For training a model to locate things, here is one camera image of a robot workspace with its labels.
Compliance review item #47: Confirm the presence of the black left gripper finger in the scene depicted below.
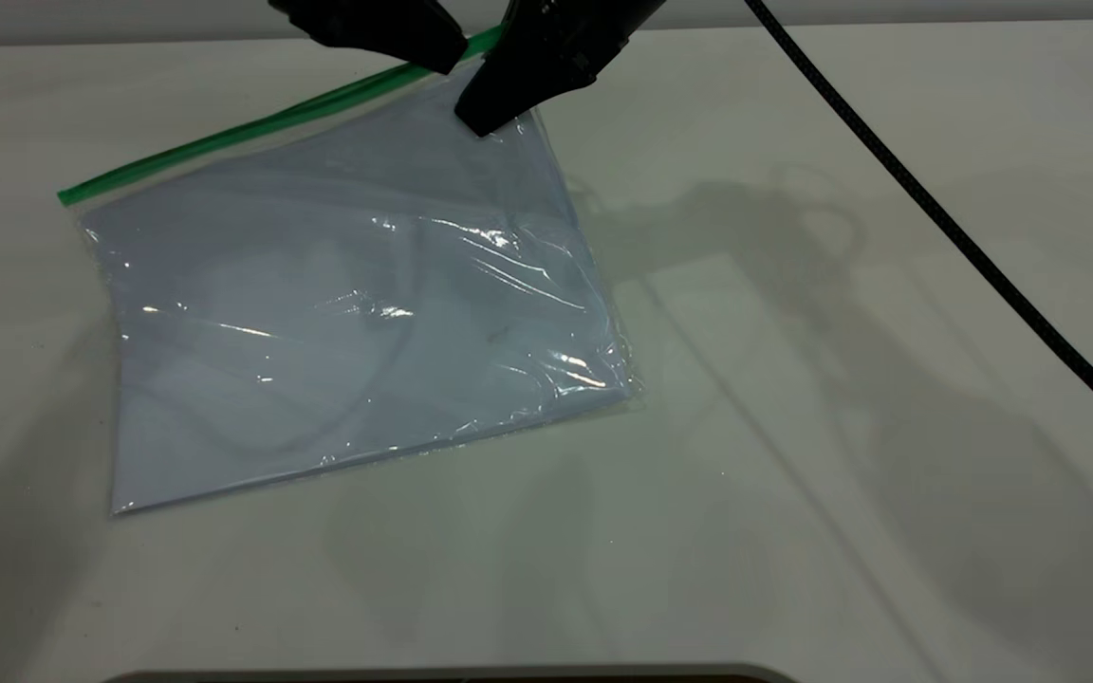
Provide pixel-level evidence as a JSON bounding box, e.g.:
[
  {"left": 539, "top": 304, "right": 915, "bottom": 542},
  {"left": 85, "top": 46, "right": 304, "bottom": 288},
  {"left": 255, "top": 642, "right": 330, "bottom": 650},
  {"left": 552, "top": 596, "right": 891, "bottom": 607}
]
[{"left": 267, "top": 0, "right": 470, "bottom": 75}]

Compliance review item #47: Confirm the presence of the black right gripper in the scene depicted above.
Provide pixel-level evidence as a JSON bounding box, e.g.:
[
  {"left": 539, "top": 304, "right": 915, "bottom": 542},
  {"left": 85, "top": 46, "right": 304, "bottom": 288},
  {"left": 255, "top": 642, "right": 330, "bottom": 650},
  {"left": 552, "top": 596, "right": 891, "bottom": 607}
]
[{"left": 454, "top": 0, "right": 672, "bottom": 139}]

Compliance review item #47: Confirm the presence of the black braided cable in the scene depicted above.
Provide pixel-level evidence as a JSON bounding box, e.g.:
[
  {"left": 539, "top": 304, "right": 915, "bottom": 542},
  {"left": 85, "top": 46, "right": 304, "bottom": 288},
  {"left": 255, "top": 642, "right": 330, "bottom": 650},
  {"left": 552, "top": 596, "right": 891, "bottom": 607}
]
[{"left": 744, "top": 0, "right": 1093, "bottom": 451}]

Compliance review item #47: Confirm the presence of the clear zip bag green zipper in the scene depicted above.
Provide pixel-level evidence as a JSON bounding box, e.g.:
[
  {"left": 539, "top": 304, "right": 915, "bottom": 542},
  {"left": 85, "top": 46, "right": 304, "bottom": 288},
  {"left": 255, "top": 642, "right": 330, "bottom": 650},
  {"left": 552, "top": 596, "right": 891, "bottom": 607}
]
[{"left": 57, "top": 25, "right": 645, "bottom": 519}]

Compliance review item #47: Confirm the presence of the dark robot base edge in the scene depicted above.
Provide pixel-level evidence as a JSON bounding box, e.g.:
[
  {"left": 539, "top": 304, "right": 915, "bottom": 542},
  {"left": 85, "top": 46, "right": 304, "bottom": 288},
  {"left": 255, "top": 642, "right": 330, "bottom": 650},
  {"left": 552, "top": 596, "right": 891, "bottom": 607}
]
[{"left": 101, "top": 663, "right": 800, "bottom": 683}]

